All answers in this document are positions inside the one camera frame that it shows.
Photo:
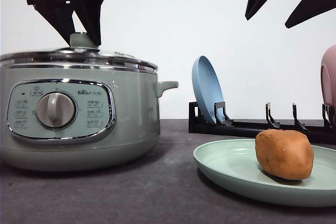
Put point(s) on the green plate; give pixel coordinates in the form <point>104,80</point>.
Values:
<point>233,166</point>

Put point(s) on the green electric steamer pot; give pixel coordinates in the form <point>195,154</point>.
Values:
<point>77,118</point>

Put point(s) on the glass steamer lid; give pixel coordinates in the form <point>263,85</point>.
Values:
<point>82,54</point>

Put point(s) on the pink plate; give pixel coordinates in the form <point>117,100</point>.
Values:
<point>328,82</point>

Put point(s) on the brown potato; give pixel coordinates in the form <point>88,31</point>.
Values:
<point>284,154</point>

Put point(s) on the black dish rack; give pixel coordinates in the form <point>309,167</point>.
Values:
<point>224,124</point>

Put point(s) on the blue plate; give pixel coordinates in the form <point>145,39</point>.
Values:
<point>207,87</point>

